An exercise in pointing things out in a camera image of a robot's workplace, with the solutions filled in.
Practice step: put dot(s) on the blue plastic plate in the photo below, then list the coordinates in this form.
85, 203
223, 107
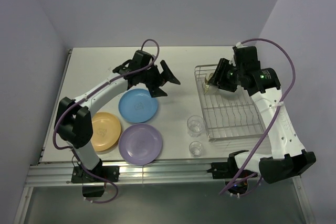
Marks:
137, 106

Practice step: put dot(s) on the metal wire dish rack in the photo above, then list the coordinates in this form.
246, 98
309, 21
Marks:
227, 118

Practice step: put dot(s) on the small clear glass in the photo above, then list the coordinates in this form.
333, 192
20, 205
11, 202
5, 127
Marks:
196, 149

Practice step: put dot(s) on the purple plastic plate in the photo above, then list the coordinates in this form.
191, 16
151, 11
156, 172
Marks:
140, 144

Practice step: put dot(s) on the flower patterned small dish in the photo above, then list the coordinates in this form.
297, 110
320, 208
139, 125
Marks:
208, 77

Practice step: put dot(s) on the white ceramic bowl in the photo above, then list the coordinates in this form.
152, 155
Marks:
228, 94

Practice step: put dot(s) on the aluminium mounting rail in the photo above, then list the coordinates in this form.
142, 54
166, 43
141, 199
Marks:
157, 172

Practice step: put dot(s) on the orange plastic plate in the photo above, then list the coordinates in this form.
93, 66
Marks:
106, 131

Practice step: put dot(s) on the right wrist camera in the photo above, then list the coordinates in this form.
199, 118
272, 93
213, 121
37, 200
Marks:
236, 53

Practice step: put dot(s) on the brown white ceramic cup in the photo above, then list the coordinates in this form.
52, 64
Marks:
209, 89

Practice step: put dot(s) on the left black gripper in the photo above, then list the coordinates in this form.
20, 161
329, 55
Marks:
167, 75

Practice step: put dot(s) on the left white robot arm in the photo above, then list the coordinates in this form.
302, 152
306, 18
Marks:
73, 122

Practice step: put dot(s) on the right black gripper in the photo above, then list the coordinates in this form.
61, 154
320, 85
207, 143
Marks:
223, 65

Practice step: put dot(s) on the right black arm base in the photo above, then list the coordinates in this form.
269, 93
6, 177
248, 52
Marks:
226, 171

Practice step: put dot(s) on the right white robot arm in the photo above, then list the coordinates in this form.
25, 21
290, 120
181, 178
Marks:
288, 157

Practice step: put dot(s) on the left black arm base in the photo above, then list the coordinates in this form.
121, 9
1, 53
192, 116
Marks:
94, 182

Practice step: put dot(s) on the large clear glass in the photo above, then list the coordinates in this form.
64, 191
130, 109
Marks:
195, 126

